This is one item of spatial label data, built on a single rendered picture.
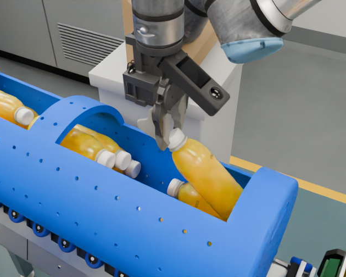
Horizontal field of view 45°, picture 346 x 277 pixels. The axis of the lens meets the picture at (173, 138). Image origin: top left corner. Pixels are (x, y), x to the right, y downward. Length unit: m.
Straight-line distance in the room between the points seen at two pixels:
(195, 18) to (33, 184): 0.50
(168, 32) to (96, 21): 2.07
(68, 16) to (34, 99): 1.69
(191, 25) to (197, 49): 0.08
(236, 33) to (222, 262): 0.45
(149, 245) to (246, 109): 2.20
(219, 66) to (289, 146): 1.58
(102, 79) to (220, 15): 0.34
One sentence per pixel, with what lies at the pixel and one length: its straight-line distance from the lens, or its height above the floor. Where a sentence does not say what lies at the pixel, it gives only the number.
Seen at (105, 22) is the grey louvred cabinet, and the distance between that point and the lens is 2.62.
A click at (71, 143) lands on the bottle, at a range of 0.83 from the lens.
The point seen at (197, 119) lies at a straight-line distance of 0.98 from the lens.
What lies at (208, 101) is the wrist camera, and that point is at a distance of 0.63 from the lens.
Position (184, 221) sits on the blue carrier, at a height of 1.21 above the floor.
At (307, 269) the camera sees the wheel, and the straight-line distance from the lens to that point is 0.91.
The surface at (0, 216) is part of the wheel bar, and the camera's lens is 1.09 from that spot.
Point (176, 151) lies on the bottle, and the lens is 0.75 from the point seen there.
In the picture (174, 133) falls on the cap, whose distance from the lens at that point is 0.74.
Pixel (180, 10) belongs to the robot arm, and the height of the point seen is 1.47.
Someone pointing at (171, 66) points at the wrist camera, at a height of 1.39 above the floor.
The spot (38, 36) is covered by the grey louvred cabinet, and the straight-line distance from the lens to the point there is 3.07.
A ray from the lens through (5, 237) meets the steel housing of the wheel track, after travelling 1.11.
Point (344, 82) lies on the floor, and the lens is 3.26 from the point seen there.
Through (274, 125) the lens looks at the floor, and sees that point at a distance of 2.73.
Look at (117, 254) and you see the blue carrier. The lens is 0.73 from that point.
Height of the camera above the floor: 1.73
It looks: 43 degrees down
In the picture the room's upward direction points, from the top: straight up
